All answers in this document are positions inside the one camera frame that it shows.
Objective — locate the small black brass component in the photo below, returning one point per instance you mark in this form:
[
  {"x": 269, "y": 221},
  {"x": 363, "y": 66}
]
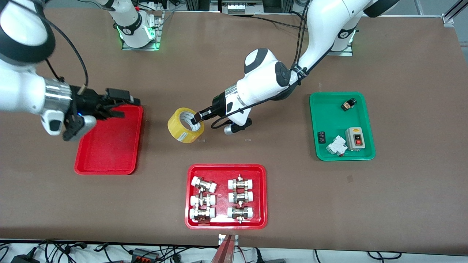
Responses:
[{"x": 348, "y": 104}]

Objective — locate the green plastic tray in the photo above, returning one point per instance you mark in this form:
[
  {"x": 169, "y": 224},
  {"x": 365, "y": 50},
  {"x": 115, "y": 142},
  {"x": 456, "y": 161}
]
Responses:
[{"x": 332, "y": 113}]

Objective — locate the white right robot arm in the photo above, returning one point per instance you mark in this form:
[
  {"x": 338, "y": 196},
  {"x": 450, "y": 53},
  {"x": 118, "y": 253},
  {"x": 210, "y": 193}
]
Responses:
[{"x": 18, "y": 91}]

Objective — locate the black power adapter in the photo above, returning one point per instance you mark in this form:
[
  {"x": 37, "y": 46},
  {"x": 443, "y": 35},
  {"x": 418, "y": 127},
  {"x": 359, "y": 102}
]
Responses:
[{"x": 23, "y": 259}]

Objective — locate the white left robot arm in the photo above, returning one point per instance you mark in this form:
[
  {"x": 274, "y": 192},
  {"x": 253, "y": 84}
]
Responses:
[{"x": 263, "y": 80}]

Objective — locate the white circuit breaker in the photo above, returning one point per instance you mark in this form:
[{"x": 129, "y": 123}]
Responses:
[{"x": 336, "y": 146}]

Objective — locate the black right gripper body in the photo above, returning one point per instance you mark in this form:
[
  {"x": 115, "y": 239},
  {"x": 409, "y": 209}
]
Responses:
[{"x": 87, "y": 99}]

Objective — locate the empty red plastic tray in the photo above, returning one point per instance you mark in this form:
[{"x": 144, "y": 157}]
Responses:
[{"x": 109, "y": 146}]

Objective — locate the grey push button switch box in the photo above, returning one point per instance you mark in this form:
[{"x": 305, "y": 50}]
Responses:
[{"x": 354, "y": 140}]

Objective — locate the small black terminal block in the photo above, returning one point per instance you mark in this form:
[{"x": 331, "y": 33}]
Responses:
[{"x": 322, "y": 137}]

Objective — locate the metal pipe fitting white caps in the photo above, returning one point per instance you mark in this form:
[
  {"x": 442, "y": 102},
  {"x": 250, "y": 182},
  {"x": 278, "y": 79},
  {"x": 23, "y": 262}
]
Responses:
[
  {"x": 203, "y": 200},
  {"x": 240, "y": 213},
  {"x": 240, "y": 197},
  {"x": 240, "y": 183},
  {"x": 202, "y": 213},
  {"x": 204, "y": 184}
]

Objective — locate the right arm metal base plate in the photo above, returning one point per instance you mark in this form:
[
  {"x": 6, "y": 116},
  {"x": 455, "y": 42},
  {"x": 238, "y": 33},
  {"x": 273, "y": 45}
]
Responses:
[{"x": 158, "y": 33}]

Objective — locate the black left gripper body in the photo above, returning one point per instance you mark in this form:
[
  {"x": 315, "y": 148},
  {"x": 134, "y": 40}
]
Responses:
[{"x": 217, "y": 104}]

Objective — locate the yellow clear tape roll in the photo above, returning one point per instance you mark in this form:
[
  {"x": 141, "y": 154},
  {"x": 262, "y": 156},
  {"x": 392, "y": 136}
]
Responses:
[{"x": 177, "y": 128}]

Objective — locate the white power strip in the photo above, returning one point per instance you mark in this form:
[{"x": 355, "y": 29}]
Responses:
[{"x": 236, "y": 8}]

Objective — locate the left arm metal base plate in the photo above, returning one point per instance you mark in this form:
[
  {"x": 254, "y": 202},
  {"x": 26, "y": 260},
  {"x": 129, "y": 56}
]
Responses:
[{"x": 343, "y": 53}]

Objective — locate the aluminium frame profile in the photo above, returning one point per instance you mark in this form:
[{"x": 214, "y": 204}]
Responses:
[{"x": 451, "y": 16}]

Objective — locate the red tray with fittings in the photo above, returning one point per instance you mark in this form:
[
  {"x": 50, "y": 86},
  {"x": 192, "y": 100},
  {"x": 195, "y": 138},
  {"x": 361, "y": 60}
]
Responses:
[{"x": 223, "y": 197}]

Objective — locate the small silver metal bracket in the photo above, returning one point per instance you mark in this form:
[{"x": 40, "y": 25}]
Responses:
[{"x": 236, "y": 239}]

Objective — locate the red metal bar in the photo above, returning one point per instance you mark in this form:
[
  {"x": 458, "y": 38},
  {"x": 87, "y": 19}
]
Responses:
[{"x": 223, "y": 252}]

